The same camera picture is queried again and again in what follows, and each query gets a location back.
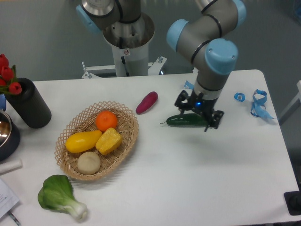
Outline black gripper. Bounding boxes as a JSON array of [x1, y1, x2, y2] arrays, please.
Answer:
[[174, 90, 224, 132]]

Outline woven wicker basket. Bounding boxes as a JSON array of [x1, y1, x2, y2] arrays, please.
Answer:
[[55, 101, 139, 181]]

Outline yellow bell pepper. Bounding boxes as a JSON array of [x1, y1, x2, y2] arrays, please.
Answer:
[[95, 128, 123, 155]]

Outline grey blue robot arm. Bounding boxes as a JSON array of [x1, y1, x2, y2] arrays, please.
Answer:
[[166, 0, 246, 129]]

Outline green cucumber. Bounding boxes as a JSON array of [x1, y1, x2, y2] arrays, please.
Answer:
[[160, 113, 208, 127]]

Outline purple sweet potato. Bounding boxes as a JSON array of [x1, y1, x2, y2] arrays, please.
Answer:
[[136, 91, 158, 114]]

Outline small blue tag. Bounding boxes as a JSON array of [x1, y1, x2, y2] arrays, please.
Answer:
[[234, 92, 246, 102]]

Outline orange fruit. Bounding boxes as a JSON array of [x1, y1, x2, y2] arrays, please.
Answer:
[[95, 111, 118, 132]]

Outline beige round bun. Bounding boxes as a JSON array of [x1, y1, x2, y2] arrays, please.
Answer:
[[77, 152, 101, 175]]

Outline yellow mango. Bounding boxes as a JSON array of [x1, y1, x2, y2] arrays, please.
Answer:
[[65, 130, 102, 153]]

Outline black device at table edge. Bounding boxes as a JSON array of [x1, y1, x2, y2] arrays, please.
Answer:
[[284, 191, 301, 216]]

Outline green bok choy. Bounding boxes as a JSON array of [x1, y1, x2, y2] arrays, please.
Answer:
[[38, 175, 87, 221]]

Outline black cylindrical vase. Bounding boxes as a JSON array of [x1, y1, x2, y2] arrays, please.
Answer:
[[5, 78, 52, 129]]

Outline dark pot with steel interior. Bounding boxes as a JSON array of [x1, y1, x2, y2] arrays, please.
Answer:
[[0, 110, 21, 161]]

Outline red tulip flowers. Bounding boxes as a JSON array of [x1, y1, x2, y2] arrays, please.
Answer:
[[0, 54, 22, 95]]

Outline white paper roll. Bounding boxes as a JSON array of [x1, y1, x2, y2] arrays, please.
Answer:
[[0, 160, 23, 174]]

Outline white paper sheet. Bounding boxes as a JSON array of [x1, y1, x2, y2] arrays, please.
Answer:
[[0, 179, 19, 217]]

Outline pen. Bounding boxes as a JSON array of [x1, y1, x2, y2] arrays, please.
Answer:
[[8, 211, 21, 226]]

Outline blue ribbon strap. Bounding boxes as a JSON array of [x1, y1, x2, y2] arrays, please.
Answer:
[[250, 89, 278, 120]]

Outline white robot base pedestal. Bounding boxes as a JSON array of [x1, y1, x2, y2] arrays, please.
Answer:
[[76, 0, 156, 78]]

